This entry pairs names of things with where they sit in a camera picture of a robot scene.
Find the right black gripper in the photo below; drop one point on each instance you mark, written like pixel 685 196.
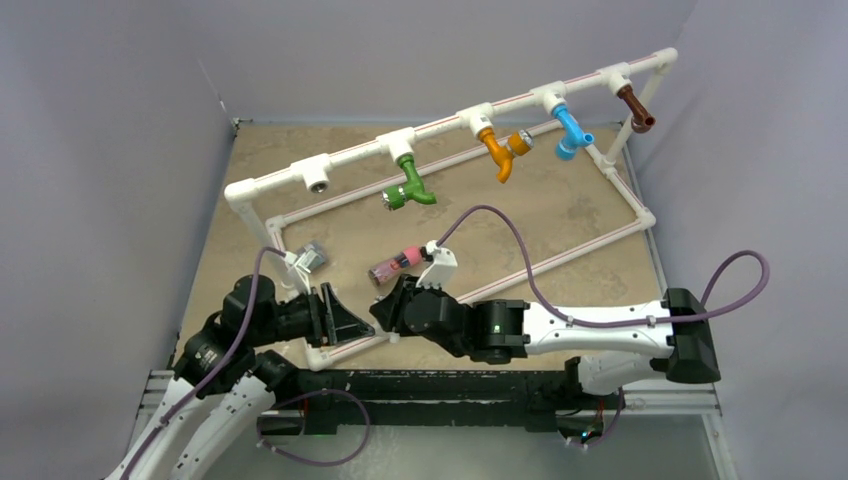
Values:
pixel 389 311

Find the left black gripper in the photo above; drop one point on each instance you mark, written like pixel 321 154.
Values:
pixel 340 322

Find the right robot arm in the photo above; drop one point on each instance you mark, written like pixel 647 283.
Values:
pixel 669 337

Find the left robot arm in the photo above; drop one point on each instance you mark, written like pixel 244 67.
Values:
pixel 223 381

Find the pink faucet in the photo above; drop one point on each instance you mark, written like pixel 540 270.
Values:
pixel 387 270

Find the green faucet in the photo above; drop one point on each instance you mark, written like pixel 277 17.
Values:
pixel 412 190

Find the orange faucet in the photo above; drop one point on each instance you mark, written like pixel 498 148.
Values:
pixel 518 144

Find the blue faucet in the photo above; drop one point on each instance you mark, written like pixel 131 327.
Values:
pixel 574 137

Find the brown faucet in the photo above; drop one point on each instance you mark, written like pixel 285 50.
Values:
pixel 642 120

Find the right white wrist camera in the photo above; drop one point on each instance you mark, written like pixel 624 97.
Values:
pixel 442 266

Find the black aluminium base frame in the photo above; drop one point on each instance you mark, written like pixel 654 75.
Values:
pixel 538 401

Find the white PVC pipe frame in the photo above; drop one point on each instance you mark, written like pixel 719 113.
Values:
pixel 530 111

